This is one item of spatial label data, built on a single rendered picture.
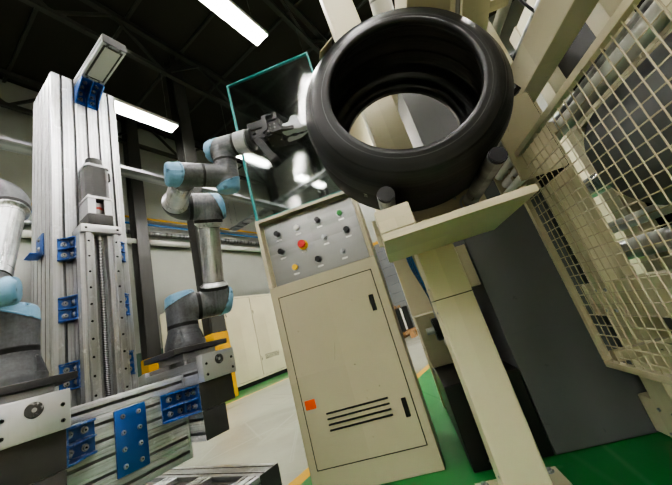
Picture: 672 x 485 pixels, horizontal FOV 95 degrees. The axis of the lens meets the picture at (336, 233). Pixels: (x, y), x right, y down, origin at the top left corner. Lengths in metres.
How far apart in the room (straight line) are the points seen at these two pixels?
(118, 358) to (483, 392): 1.23
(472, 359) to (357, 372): 0.55
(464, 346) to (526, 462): 0.34
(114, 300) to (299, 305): 0.74
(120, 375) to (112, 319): 0.20
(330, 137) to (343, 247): 0.80
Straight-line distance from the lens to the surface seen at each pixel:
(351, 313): 1.47
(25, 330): 1.24
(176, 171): 1.04
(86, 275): 1.43
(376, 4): 2.15
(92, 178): 1.61
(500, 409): 1.17
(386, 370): 1.47
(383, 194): 0.78
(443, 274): 1.12
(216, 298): 1.43
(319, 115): 0.91
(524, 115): 1.29
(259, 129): 1.10
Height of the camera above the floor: 0.62
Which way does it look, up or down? 17 degrees up
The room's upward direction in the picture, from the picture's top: 17 degrees counter-clockwise
